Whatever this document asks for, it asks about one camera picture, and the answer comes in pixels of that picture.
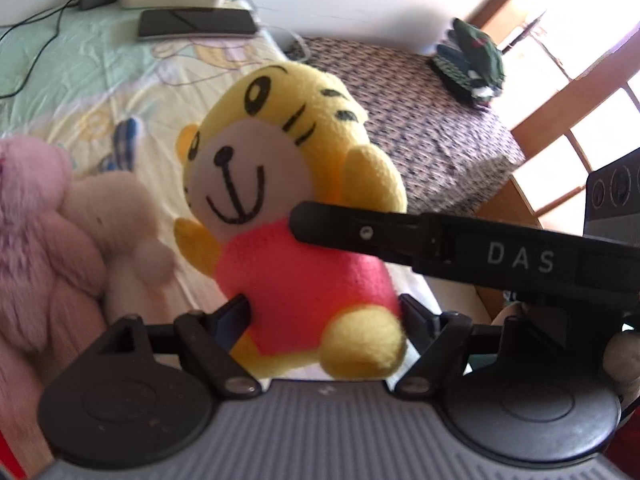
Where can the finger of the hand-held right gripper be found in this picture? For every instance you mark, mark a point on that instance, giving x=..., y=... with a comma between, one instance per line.
x=350, y=230

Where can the green folded cloth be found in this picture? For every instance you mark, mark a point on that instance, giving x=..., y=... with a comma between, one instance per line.
x=472, y=65

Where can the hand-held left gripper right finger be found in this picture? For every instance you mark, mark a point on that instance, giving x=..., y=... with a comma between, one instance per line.
x=417, y=322

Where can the wooden window frame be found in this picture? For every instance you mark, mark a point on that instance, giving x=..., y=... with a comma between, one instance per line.
x=550, y=110

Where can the beige plush toy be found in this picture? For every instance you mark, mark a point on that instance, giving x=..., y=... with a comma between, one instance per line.
x=115, y=220

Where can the pale pink fluffy plush toy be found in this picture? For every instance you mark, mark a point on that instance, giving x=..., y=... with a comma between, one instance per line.
x=35, y=240

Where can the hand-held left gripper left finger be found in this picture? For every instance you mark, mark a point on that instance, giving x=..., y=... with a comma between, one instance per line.
x=231, y=322

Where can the pastel printed bed sheet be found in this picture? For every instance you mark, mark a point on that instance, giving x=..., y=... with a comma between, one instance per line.
x=75, y=70

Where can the dark patterned blanket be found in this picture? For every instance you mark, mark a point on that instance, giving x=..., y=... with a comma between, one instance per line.
x=425, y=125

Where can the yellow tiger plush toy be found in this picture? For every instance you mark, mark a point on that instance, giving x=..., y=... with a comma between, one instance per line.
x=300, y=280

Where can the person's right hand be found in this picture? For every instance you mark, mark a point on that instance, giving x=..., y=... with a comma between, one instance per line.
x=625, y=360

